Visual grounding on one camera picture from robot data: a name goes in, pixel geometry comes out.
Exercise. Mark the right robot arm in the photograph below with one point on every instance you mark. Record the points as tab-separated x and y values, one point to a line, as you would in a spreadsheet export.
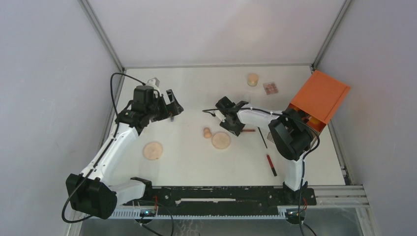
294	140

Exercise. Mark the thin black eyeliner pencil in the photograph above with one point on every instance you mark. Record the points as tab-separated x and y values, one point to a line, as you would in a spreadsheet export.
263	139

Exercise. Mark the orange clear drawer organizer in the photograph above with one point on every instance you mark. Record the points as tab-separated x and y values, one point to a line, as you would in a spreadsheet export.
319	98

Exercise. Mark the round powder puff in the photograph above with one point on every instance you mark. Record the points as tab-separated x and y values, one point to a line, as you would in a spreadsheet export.
221	140
153	151

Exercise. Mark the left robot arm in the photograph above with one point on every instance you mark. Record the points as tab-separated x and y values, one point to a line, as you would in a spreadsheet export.
89	191

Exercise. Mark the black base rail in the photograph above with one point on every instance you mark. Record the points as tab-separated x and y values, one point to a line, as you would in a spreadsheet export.
205	201

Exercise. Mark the red lipstick pencil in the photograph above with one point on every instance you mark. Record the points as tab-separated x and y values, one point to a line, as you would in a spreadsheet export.
271	165

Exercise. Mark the round beige powder jar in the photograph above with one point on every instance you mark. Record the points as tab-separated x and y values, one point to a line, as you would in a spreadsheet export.
252	79

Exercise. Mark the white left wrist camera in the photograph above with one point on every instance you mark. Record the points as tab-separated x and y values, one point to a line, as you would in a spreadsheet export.
154	83

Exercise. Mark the beige makeup sponge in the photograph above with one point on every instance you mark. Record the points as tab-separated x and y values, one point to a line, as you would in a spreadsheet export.
207	133

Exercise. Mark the clear blush palette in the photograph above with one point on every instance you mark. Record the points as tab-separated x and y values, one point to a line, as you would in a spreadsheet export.
270	88

